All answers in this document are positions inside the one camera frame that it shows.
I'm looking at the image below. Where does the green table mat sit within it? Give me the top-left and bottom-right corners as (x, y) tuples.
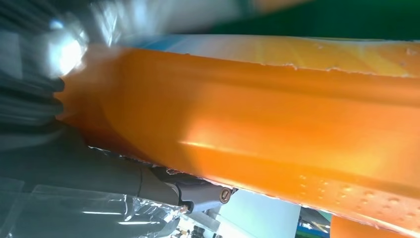
(203, 0), (420, 42)

